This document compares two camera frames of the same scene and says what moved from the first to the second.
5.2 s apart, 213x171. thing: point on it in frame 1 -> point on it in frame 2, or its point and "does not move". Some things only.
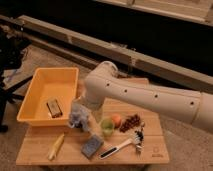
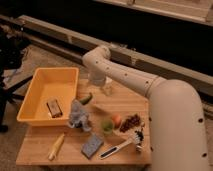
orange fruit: (116, 120) does not move
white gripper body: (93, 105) -> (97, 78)
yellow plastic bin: (48, 97) does not move
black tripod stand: (13, 47) does not move
